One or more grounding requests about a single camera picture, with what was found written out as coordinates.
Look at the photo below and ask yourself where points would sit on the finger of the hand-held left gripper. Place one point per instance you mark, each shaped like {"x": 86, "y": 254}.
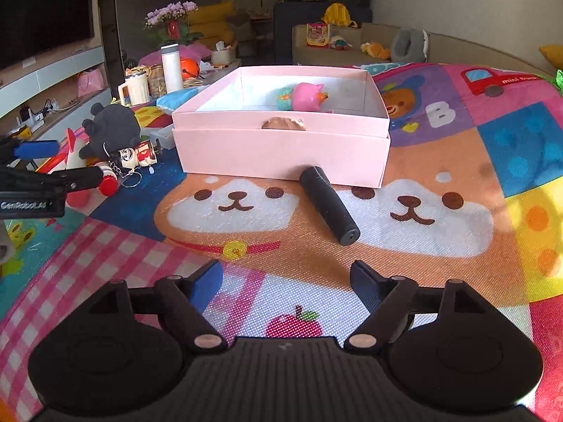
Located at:
{"x": 35, "y": 148}
{"x": 79, "y": 178}

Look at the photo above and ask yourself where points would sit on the white mug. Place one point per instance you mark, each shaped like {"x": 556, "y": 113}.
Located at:
{"x": 137, "y": 90}

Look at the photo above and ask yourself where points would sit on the pink orchid plant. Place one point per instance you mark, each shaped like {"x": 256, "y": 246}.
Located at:
{"x": 171, "y": 13}

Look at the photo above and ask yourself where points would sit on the clear jar of nuts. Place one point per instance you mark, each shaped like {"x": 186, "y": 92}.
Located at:
{"x": 156, "y": 83}

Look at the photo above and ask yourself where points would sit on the grey television cabinet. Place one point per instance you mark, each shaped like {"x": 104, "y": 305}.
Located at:
{"x": 48, "y": 72}

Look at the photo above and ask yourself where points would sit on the white thermos bottle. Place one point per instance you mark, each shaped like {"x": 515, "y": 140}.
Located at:
{"x": 171, "y": 70}

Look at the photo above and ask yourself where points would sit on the yellow cushion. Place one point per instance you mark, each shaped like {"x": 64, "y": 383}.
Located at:
{"x": 553, "y": 55}

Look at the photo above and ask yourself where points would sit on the black plush toy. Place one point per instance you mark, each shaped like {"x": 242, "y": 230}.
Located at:
{"x": 112, "y": 125}

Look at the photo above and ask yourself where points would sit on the red and pink toy package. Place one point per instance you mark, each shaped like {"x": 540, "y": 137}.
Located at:
{"x": 317, "y": 35}

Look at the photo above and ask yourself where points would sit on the black cylinder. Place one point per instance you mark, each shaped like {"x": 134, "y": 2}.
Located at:
{"x": 327, "y": 204}

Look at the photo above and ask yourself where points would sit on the white tissue box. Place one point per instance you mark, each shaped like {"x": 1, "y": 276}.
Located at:
{"x": 222, "y": 56}

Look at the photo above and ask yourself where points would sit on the pink and teal plush toy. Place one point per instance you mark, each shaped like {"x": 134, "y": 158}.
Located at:
{"x": 308, "y": 94}

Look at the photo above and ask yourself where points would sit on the pink cardboard box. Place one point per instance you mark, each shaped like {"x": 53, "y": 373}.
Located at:
{"x": 281, "y": 154}

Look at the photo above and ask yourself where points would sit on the colourful plush toy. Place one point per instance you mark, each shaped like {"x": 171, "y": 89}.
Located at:
{"x": 341, "y": 44}

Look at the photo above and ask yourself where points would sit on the pink cloth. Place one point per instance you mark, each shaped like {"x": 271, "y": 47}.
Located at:
{"x": 151, "y": 58}

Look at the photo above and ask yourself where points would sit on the white power strip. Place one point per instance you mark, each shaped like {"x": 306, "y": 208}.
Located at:
{"x": 37, "y": 112}

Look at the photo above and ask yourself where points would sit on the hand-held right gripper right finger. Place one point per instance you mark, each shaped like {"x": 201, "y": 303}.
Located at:
{"x": 365, "y": 279}

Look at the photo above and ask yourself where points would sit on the white coffee table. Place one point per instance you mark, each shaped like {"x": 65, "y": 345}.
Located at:
{"x": 228, "y": 68}

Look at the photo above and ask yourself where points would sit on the grey neck pillow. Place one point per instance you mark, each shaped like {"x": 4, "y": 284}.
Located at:
{"x": 398, "y": 46}

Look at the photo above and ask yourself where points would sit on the yellow armchair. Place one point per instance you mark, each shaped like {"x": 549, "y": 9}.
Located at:
{"x": 211, "y": 20}

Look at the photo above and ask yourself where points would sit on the beige sofa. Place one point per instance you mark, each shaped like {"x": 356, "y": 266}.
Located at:
{"x": 316, "y": 55}

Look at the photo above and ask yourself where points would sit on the dark blue cabinet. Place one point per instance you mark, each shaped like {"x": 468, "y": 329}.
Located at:
{"x": 286, "y": 26}

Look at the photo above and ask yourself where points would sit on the black television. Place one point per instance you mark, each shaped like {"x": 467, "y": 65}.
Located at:
{"x": 39, "y": 9}

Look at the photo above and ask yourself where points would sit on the pink bag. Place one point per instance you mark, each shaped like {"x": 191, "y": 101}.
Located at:
{"x": 92, "y": 83}

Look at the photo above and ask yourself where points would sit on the white plastic case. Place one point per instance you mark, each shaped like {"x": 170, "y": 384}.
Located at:
{"x": 165, "y": 136}

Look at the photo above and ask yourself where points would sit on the colourful printed blanket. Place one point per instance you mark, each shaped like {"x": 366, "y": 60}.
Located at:
{"x": 281, "y": 228}

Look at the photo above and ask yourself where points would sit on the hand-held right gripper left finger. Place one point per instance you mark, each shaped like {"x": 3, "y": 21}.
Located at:
{"x": 206, "y": 281}

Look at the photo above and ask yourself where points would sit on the orange plush toy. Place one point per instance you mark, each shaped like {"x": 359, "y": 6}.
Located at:
{"x": 376, "y": 50}

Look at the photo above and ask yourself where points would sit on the blue and white packet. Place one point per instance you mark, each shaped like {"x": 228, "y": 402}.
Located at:
{"x": 176, "y": 101}

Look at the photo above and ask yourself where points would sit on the patterned snack bag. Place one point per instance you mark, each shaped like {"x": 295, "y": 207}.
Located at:
{"x": 136, "y": 70}

